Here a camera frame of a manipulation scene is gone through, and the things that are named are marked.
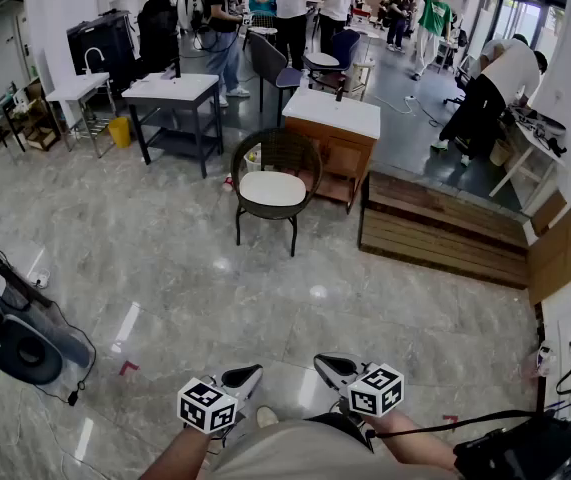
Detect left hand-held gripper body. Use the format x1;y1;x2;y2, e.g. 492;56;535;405
177;363;265;435

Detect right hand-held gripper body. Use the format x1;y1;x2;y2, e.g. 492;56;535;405
313;352;405;418

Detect white seat cushion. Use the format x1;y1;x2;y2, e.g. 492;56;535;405
239;170;309;208

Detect dark wicker chair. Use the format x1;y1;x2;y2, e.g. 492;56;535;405
230;127;324;258

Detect person's left forearm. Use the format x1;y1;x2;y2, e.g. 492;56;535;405
138;423;219;480

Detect person's right forearm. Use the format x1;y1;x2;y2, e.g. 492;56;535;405
364;410;459;474

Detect blue chair with white seat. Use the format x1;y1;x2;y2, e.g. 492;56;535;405
303;28;361;94

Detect person's black shorts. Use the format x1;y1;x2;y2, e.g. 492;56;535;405
309;412;374;452

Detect person's light shoe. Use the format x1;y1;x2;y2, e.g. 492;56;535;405
255;406;280;429

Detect person's beige shirt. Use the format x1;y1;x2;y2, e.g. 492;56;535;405
204;420;459;480

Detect black waist pack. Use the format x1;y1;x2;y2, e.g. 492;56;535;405
452;412;571;480

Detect wooden slatted platform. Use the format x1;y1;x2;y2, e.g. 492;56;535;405
358;170;531;290

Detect grey device with round disc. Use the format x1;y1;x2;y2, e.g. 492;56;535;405
0;314;65;386

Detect wooden cabinet with white top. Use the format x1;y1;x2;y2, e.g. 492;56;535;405
281;87;382;215

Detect brown cardboard sheet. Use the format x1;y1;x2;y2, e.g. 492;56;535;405
527;195;571;307

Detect yellow bin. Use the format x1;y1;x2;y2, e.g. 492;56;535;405
107;116;132;150

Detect white work table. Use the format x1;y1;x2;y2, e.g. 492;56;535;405
488;105;569;204

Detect cardboard box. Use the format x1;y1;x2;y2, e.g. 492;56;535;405
24;126;59;152

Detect white stool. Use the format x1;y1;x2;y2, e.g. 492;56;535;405
349;60;376;102

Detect dark-framed table with white top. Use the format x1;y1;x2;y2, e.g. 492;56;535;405
121;72;225;179

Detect white sink table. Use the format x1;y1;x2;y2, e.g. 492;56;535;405
45;71;119;159

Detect black metal shelf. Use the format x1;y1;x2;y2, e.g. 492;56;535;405
0;80;61;152

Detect chrome faucet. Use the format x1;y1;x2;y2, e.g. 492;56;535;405
83;46;106;77

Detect black cabinet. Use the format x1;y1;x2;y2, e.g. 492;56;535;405
66;10;139;94

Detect black cable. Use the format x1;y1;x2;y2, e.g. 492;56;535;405
364;409;541;440

